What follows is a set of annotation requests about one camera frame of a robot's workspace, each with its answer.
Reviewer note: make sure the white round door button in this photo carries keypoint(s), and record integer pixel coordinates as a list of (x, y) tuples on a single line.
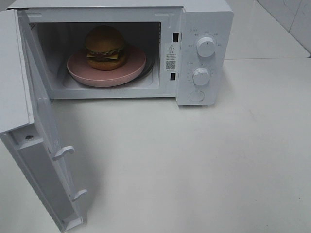
[(197, 96)]

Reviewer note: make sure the toy burger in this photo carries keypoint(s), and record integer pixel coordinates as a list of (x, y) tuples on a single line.
[(105, 48)]

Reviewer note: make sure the pink round plate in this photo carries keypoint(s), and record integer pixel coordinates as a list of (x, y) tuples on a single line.
[(80, 70)]

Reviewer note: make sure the white microwave door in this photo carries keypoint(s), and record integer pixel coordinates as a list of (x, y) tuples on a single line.
[(28, 127)]

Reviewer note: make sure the glass microwave turntable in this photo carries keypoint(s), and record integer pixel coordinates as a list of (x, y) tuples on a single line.
[(148, 67)]

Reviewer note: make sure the white warning label sticker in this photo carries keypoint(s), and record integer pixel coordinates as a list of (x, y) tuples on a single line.
[(170, 57)]

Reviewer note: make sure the white lower microwave knob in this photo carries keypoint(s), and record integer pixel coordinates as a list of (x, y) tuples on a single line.
[(201, 76)]

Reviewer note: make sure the white microwave knob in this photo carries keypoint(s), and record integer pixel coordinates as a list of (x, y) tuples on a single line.
[(205, 46), (201, 76)]

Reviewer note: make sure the white microwave oven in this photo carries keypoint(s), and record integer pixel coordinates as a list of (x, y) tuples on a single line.
[(62, 26)]

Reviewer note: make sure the white upper microwave knob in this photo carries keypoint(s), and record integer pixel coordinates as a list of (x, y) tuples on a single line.
[(205, 46)]

